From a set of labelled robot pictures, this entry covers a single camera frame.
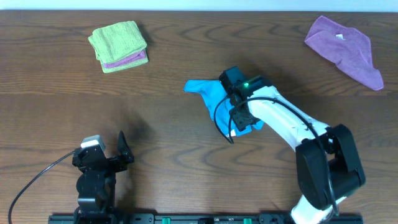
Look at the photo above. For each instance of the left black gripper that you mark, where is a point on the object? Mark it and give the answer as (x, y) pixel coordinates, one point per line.
(109, 162)

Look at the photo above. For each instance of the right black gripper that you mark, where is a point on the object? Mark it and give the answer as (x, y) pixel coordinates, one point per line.
(241, 116)

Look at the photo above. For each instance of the blue microfibre cloth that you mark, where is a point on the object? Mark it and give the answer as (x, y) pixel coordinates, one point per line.
(212, 93)

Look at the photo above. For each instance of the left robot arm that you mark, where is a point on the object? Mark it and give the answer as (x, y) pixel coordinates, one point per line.
(96, 185)

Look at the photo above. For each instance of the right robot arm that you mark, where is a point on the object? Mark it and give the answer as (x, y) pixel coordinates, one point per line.
(327, 161)

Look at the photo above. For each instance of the bottom green folded cloth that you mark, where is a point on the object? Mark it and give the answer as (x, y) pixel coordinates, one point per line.
(124, 67)

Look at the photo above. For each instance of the green folded cloth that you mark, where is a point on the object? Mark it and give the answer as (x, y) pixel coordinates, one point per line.
(124, 67)
(115, 42)

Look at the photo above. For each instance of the purple folded cloth in stack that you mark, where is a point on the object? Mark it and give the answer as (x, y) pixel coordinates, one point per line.
(129, 59)

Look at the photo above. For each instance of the top green folded cloth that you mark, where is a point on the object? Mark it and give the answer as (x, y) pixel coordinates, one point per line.
(115, 42)

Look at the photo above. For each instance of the purple crumpled cloth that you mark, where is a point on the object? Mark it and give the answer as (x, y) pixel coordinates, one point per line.
(346, 47)

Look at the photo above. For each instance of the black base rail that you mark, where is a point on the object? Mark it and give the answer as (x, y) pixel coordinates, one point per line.
(147, 218)

